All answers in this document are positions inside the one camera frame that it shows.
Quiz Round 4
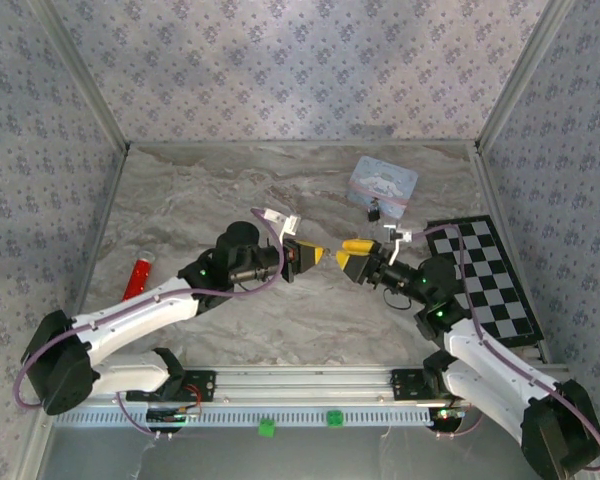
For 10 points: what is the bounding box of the blue cartoon dog tin box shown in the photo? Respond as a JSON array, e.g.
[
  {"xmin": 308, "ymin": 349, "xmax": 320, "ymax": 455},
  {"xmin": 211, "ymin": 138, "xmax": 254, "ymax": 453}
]
[{"xmin": 346, "ymin": 155, "xmax": 420, "ymax": 220}]

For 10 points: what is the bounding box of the black white checkerboard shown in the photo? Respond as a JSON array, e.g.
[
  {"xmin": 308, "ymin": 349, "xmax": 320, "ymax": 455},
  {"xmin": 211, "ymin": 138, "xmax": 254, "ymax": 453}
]
[{"xmin": 424, "ymin": 214, "xmax": 549, "ymax": 351}]

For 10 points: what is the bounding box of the red glitter tube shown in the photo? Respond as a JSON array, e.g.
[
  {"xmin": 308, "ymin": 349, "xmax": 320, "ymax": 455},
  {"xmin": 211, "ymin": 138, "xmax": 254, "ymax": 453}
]
[{"xmin": 122, "ymin": 251, "xmax": 157, "ymax": 302}]

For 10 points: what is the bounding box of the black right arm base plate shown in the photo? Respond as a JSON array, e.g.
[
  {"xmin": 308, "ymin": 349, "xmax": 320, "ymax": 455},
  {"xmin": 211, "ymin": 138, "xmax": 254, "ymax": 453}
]
[{"xmin": 390, "ymin": 368, "xmax": 451, "ymax": 401}]

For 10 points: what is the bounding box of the aluminium table back rail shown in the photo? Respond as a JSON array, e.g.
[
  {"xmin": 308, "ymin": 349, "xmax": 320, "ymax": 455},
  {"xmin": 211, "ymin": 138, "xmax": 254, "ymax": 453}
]
[{"xmin": 127, "ymin": 140, "xmax": 479, "ymax": 150}]

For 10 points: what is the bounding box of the aluminium table side rail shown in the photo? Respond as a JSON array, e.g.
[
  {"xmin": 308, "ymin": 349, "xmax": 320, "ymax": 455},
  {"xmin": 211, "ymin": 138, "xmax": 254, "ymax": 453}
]
[
  {"xmin": 54, "ymin": 148, "xmax": 130, "ymax": 321},
  {"xmin": 472, "ymin": 148, "xmax": 551, "ymax": 362}
]

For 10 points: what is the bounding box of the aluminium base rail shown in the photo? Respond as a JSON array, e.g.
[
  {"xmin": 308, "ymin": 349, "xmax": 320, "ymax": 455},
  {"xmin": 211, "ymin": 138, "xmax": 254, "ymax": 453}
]
[{"xmin": 174, "ymin": 364, "xmax": 571, "ymax": 404}]

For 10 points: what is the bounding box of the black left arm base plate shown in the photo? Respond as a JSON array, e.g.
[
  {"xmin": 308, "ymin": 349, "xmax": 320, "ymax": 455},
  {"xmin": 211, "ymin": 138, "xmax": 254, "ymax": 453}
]
[{"xmin": 124, "ymin": 369, "xmax": 217, "ymax": 404}]

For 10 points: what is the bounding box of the white slotted cable duct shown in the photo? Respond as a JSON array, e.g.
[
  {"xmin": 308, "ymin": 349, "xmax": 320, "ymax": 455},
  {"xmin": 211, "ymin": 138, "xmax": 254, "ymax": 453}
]
[{"xmin": 54, "ymin": 405, "xmax": 434, "ymax": 429}]

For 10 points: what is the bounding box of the aluminium frame post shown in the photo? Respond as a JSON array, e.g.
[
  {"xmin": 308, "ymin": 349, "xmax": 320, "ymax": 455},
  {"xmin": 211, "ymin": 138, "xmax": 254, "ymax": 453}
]
[{"xmin": 474, "ymin": 0, "xmax": 577, "ymax": 152}]

